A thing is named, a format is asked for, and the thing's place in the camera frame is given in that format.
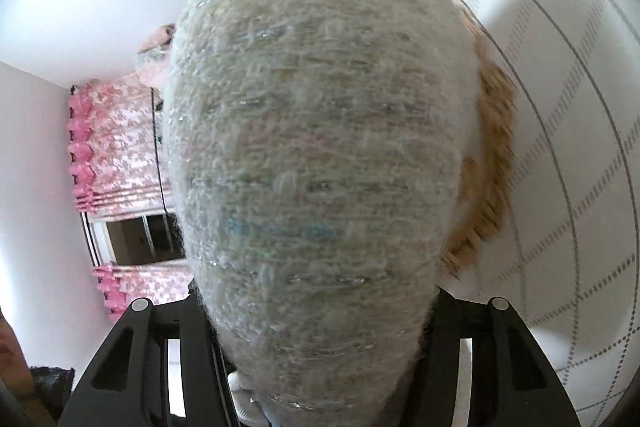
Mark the white tweed jacket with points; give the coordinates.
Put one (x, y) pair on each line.
(320, 157)

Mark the pink jacket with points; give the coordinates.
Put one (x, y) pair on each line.
(156, 54)

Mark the window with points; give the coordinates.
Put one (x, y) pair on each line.
(140, 239)

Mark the pink floral curtain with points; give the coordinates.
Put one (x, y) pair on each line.
(115, 142)

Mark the white checked floral cloth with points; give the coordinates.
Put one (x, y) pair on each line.
(565, 132)

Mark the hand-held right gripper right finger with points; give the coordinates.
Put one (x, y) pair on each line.
(505, 357)

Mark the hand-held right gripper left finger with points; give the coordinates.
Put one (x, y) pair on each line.
(125, 357)

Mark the person's head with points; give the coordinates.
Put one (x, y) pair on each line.
(11, 357)

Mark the black clothes rack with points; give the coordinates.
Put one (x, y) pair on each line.
(159, 147)

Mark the person's dark fuzzy top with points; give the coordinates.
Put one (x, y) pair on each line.
(50, 392)

